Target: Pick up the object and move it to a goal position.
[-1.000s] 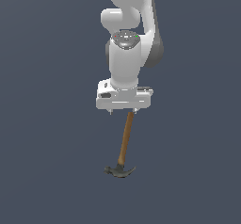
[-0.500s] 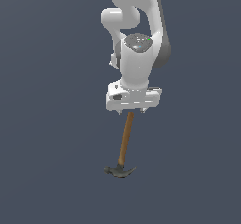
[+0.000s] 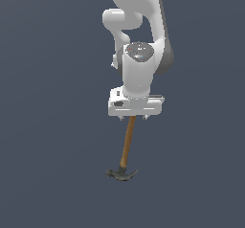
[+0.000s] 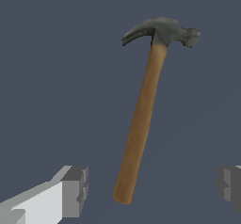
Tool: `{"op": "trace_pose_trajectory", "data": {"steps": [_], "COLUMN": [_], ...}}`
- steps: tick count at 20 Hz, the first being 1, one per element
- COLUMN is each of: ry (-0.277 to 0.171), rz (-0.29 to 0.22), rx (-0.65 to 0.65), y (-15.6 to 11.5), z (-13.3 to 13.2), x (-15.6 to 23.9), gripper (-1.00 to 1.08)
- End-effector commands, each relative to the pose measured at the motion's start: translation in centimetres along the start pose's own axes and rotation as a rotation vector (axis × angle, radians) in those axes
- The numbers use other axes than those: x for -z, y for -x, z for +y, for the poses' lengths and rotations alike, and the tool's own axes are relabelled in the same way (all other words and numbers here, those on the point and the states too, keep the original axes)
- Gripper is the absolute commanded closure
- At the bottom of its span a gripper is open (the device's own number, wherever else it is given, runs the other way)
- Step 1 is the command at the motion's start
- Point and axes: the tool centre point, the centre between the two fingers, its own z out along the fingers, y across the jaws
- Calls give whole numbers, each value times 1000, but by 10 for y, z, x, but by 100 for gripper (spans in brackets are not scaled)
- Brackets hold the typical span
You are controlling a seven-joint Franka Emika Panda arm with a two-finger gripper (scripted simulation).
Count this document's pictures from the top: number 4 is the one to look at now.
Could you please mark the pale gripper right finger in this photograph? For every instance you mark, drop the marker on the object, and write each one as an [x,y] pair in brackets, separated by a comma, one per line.
[232,184]

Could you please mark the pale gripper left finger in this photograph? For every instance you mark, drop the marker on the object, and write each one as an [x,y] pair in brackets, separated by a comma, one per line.
[50,199]

